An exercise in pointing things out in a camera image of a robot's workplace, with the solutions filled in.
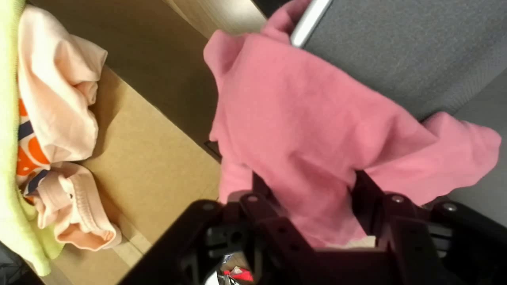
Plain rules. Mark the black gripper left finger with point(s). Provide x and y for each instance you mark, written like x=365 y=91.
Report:
x=212 y=248

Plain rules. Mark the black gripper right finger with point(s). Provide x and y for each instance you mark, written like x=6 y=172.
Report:
x=445 y=248

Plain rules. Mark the pink shirt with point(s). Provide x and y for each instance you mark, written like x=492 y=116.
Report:
x=307 y=132

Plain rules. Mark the yellow-green towel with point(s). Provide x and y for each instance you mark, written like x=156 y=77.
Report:
x=9 y=211

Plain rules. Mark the peach shirt with orange print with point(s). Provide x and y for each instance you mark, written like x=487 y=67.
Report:
x=64 y=96

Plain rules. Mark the brown cardboard box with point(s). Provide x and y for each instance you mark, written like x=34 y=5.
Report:
x=153 y=159

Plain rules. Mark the grey office chair with metal frame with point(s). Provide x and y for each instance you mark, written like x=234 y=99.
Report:
x=413 y=53

